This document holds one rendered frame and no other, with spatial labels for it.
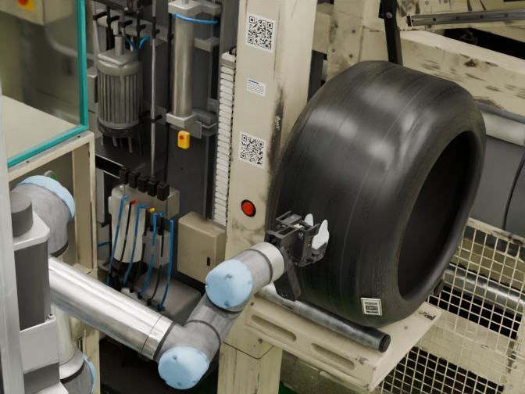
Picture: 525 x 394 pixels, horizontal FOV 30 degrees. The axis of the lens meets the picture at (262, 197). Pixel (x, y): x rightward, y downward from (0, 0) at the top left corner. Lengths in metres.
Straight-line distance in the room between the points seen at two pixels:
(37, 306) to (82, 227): 0.93
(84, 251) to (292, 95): 0.63
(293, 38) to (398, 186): 0.43
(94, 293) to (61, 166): 0.62
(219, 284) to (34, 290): 0.39
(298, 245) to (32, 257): 0.61
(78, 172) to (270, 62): 0.52
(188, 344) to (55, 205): 0.38
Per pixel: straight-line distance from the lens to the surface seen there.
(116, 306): 1.70
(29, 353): 1.51
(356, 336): 2.26
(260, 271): 1.74
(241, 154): 2.31
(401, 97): 2.05
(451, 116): 2.07
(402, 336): 2.44
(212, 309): 1.76
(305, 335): 2.31
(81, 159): 2.28
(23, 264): 1.41
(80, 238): 2.40
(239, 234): 2.42
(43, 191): 1.85
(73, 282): 1.72
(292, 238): 1.83
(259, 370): 2.63
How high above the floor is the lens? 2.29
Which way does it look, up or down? 31 degrees down
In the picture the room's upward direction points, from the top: 4 degrees clockwise
